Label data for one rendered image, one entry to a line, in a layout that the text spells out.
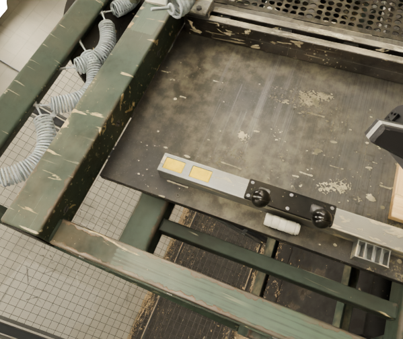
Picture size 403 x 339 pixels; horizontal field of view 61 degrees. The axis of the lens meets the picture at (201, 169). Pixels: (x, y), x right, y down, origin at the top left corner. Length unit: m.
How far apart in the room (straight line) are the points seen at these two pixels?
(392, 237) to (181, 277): 0.45
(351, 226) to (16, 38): 5.71
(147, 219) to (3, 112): 0.70
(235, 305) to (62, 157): 0.50
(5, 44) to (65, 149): 5.22
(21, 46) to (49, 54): 4.59
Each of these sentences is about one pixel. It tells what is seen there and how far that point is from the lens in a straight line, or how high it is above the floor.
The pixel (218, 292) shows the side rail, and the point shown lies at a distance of 0.73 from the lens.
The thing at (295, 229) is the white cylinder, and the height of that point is 1.40.
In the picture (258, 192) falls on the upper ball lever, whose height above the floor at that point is 1.55.
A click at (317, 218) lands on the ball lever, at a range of 0.68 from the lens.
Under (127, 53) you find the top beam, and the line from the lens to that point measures 1.00.
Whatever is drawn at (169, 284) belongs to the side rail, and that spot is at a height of 1.59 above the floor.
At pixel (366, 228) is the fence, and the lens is 0.83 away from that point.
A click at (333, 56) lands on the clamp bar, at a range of 1.07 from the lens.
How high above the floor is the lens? 1.86
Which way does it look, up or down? 18 degrees down
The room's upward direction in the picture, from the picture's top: 59 degrees counter-clockwise
